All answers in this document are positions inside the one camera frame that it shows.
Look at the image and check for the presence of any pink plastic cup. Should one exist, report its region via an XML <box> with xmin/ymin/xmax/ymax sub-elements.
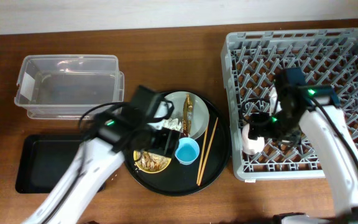
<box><xmin>242</xmin><ymin>124</ymin><xmax>265</xmax><ymax>156</ymax></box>

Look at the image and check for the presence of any yellow bowl with food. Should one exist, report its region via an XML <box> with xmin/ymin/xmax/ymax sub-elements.
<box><xmin>133</xmin><ymin>151</ymin><xmax>172</xmax><ymax>174</ymax></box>

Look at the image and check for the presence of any blue plastic cup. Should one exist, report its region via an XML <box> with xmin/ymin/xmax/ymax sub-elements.
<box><xmin>175</xmin><ymin>138</ymin><xmax>200</xmax><ymax>166</ymax></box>

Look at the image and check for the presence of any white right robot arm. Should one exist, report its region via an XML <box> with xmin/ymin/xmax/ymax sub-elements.
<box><xmin>242</xmin><ymin>68</ymin><xmax>358</xmax><ymax>223</ymax></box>

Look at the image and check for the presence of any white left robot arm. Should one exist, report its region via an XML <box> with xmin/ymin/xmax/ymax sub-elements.
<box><xmin>24</xmin><ymin>138</ymin><xmax>152</xmax><ymax>224</ymax></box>

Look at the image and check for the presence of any grey dishwasher rack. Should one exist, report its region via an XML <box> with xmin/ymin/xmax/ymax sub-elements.
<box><xmin>221</xmin><ymin>28</ymin><xmax>358</xmax><ymax>182</ymax></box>

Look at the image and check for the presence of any crumpled white tissue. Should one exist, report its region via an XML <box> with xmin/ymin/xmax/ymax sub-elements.
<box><xmin>162</xmin><ymin>118</ymin><xmax>183</xmax><ymax>132</ymax></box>

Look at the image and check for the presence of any right wooden chopstick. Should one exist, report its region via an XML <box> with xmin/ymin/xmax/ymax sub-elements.
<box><xmin>200</xmin><ymin>118</ymin><xmax>219</xmax><ymax>185</ymax></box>

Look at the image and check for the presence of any wooden chopstick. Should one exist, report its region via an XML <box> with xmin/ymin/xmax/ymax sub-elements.
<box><xmin>196</xmin><ymin>116</ymin><xmax>209</xmax><ymax>186</ymax></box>
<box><xmin>200</xmin><ymin>118</ymin><xmax>219</xmax><ymax>185</ymax></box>

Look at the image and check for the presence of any gold snack wrapper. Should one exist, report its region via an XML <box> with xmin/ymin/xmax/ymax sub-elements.
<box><xmin>181</xmin><ymin>94</ymin><xmax>193</xmax><ymax>138</ymax></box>

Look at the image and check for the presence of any left wooden chopstick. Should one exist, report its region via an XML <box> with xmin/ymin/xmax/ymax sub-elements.
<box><xmin>196</xmin><ymin>116</ymin><xmax>209</xmax><ymax>186</ymax></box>

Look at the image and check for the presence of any round black tray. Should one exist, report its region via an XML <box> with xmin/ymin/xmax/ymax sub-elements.
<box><xmin>124</xmin><ymin>92</ymin><xmax>232</xmax><ymax>197</ymax></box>

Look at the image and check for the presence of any grey plate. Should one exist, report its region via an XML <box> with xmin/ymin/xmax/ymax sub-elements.
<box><xmin>150</xmin><ymin>91</ymin><xmax>209</xmax><ymax>139</ymax></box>

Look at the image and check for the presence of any black base device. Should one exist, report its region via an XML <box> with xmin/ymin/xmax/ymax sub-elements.
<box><xmin>272</xmin><ymin>212</ymin><xmax>338</xmax><ymax>224</ymax></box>

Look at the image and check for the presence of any black rectangular tray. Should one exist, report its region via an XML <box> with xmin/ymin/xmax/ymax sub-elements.
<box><xmin>14</xmin><ymin>134</ymin><xmax>110</xmax><ymax>194</ymax></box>

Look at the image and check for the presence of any clear plastic bin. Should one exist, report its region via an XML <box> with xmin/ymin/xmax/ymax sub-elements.
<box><xmin>14</xmin><ymin>54</ymin><xmax>124</xmax><ymax>120</ymax></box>

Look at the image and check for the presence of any black cable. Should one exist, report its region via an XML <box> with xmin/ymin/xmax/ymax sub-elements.
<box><xmin>239</xmin><ymin>98</ymin><xmax>273</xmax><ymax>121</ymax></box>

